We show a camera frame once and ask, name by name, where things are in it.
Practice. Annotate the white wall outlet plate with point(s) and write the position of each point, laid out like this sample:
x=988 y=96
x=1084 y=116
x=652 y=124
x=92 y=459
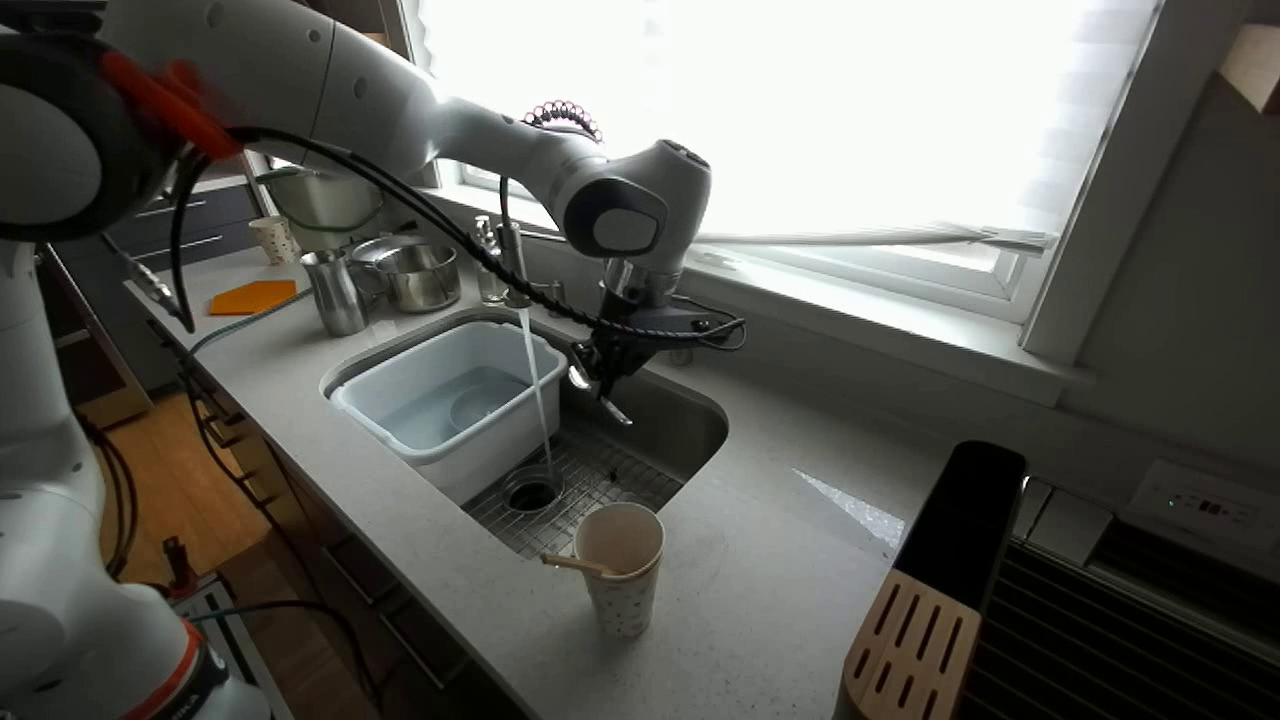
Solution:
x=1207 y=505

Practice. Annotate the orange flat pad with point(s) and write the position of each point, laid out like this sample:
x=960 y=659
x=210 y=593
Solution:
x=252 y=297

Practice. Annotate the black slatted grate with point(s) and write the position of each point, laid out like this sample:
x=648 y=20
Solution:
x=1123 y=643

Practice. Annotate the steel cooking pot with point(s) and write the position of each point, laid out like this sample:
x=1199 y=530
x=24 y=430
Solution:
x=421 y=278

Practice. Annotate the cabinet drawers under counter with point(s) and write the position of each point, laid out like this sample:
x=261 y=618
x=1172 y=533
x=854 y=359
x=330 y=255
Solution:
x=306 y=561

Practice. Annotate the wooden stir stick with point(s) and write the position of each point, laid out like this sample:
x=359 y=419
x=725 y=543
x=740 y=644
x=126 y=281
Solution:
x=567 y=561

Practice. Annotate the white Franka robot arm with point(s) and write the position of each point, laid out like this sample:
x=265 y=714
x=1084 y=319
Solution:
x=334 y=83

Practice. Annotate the white plastic dish tub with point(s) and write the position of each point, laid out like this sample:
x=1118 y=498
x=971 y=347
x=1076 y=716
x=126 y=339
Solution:
x=455 y=400

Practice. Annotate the paper cup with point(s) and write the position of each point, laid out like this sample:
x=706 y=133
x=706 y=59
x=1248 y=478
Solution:
x=622 y=564

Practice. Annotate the large pale bowl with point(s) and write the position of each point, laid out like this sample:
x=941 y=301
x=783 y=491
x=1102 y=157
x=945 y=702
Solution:
x=325 y=201

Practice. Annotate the steel sink basin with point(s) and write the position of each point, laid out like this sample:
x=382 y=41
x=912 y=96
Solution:
x=666 y=427

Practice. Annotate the steel spring neck faucet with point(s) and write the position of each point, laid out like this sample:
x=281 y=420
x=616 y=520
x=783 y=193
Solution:
x=514 y=263

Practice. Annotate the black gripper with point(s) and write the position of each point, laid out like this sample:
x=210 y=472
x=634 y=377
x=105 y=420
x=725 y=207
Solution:
x=627 y=354

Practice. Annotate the steel tumbler cup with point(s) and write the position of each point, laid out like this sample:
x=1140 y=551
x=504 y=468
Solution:
x=334 y=293

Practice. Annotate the wood and black knife block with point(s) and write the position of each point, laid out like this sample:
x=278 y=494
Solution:
x=941 y=586

